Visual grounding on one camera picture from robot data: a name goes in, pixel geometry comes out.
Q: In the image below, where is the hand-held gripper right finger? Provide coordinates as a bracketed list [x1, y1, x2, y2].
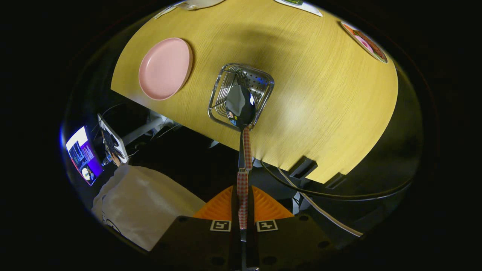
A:
[248, 185, 334, 271]

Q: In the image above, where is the white table leg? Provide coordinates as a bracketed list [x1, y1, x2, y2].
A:
[122, 115, 166, 146]

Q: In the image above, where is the round food picture card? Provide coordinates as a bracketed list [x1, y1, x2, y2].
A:
[340, 21, 389, 64]

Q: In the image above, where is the checkered handle spoon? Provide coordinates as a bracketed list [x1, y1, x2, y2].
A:
[225, 84, 257, 241]

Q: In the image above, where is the black cable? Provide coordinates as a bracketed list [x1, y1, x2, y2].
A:
[260, 160, 413, 201]

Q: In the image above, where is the white framed panel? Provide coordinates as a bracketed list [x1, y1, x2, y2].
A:
[97, 114, 130, 164]

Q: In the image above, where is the metal wire basket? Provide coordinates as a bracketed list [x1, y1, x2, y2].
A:
[207, 63, 275, 131]

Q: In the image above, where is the laptop with lit screen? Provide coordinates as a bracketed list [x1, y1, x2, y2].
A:
[65, 126, 104, 187]

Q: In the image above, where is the white container wooden handle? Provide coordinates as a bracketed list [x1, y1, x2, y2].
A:
[175, 0, 226, 11]

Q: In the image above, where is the white cable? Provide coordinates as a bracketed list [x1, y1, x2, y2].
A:
[279, 169, 364, 237]

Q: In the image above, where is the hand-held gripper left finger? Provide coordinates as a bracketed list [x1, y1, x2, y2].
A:
[149, 185, 241, 271]

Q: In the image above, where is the black table bracket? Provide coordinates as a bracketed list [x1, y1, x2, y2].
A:
[324, 172, 347, 189]
[288, 155, 319, 178]

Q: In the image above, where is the pink plate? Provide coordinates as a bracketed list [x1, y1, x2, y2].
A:
[138, 37, 194, 101]

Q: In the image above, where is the white square coaster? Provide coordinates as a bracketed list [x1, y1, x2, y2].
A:
[274, 0, 323, 17]

